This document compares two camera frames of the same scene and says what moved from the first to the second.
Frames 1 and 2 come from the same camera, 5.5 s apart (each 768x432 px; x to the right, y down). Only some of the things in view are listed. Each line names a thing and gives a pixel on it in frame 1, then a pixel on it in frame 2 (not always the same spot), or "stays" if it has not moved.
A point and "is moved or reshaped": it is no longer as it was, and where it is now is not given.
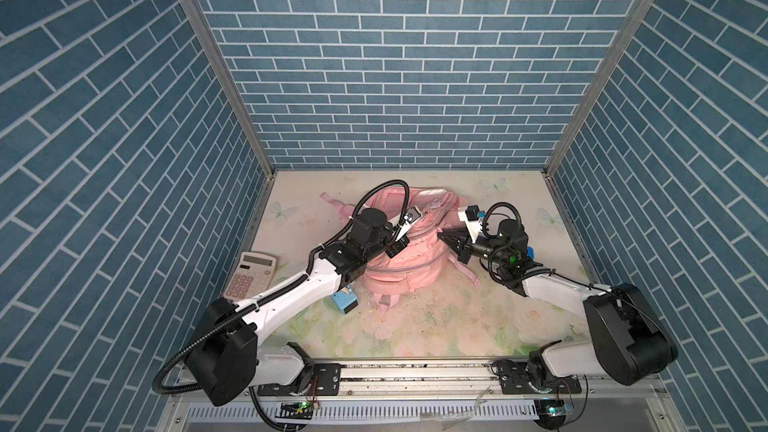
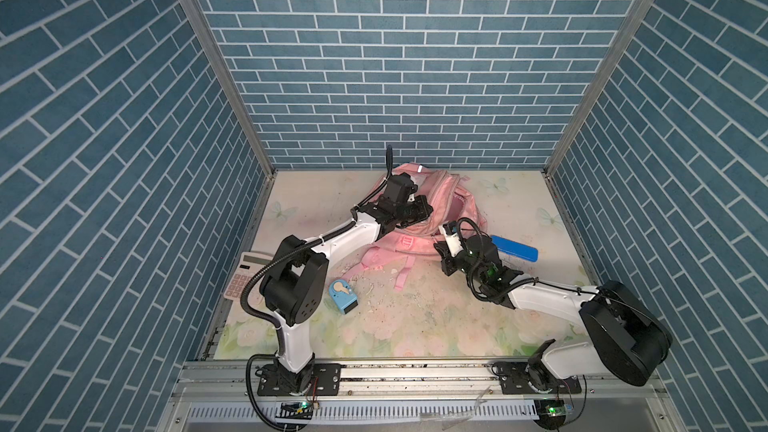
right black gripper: x=461 y=238 to x=446 y=259
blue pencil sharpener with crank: x=345 y=299 stays
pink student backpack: x=423 y=264 is moved or reshaped
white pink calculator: x=252 y=275 stays
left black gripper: x=397 y=246 to x=421 y=212
